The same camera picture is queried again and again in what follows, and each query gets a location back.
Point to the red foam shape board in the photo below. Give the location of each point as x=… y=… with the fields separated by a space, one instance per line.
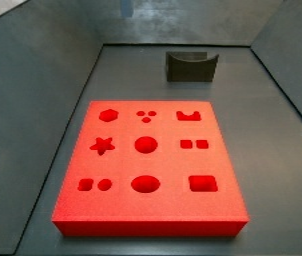
x=150 y=173

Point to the black curved object holder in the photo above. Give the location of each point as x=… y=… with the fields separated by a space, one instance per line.
x=190 y=66

